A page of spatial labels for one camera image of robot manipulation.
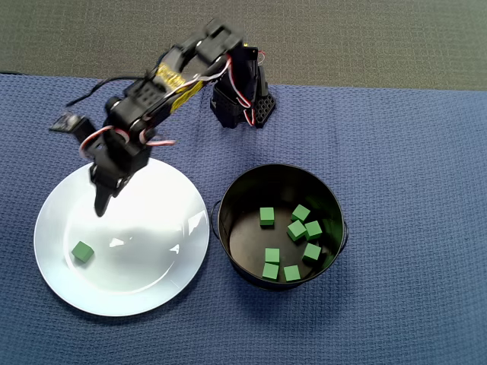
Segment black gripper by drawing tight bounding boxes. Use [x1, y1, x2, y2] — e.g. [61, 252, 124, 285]
[89, 130, 150, 218]

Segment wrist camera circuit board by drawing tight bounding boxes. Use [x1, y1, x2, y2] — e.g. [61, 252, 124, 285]
[48, 110, 96, 144]

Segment white round plate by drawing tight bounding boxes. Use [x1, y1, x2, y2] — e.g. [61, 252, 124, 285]
[33, 154, 211, 318]

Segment black camera cable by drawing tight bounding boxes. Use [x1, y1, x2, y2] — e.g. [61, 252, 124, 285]
[65, 74, 153, 108]

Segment blue woven tablecloth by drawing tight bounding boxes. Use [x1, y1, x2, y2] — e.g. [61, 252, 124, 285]
[0, 72, 487, 365]

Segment red white arm servo wires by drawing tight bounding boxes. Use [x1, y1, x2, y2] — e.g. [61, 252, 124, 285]
[167, 49, 267, 126]

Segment black metal bucket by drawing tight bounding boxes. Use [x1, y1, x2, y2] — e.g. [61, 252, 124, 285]
[210, 163, 350, 292]

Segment red white wrist servo wires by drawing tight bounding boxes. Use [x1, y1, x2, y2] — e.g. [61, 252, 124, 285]
[78, 125, 178, 160]

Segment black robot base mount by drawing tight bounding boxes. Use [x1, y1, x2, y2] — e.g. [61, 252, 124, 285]
[209, 81, 277, 129]

